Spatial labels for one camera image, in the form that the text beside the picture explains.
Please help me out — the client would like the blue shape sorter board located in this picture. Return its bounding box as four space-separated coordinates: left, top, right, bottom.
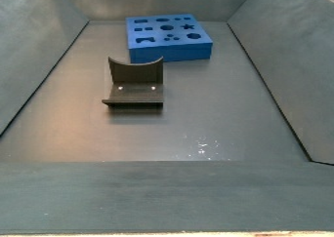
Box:
125 14 212 63

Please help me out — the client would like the black curved holder stand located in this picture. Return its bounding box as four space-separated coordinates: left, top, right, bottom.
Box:
101 58 164 106

